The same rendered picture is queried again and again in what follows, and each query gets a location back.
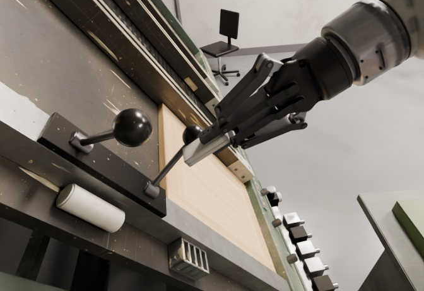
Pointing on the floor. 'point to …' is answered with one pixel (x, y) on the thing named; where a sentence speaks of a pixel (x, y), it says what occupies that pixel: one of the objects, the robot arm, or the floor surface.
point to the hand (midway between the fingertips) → (205, 145)
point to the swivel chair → (225, 24)
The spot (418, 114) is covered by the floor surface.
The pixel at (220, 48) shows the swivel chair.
